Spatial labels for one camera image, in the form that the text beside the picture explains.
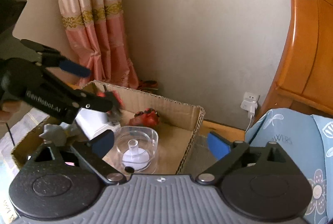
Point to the white plastic bottle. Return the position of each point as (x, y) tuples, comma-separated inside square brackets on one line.
[(93, 123)]

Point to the blue floral bed sheet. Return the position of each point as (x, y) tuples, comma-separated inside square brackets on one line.
[(299, 136)]

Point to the white wall charger plug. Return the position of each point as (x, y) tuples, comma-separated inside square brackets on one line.
[(250, 105)]

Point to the black toy train engine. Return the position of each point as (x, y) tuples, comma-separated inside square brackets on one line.
[(114, 113)]

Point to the blue floral pillow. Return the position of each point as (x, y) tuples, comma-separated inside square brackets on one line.
[(325, 127)]

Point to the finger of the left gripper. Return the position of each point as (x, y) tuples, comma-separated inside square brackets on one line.
[(50, 57), (81, 99)]

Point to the red toy train car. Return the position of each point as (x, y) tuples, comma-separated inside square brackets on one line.
[(147, 118)]

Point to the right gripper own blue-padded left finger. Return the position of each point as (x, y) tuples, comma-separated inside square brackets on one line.
[(90, 156)]

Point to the wooden bed headboard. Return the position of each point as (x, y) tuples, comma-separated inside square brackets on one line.
[(303, 80)]

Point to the person's hand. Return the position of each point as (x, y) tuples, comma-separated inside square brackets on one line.
[(8, 109)]

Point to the clear plastic chopper bowl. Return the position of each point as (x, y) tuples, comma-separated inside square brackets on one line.
[(136, 147)]

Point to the grey elephant toy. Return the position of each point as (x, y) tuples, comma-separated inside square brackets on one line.
[(58, 134)]

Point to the pink gold curtain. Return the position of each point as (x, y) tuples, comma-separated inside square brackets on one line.
[(96, 33)]

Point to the open cardboard box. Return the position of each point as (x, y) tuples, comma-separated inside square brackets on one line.
[(179, 123)]

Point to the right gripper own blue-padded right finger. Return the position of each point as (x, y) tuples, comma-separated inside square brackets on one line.
[(228, 155)]

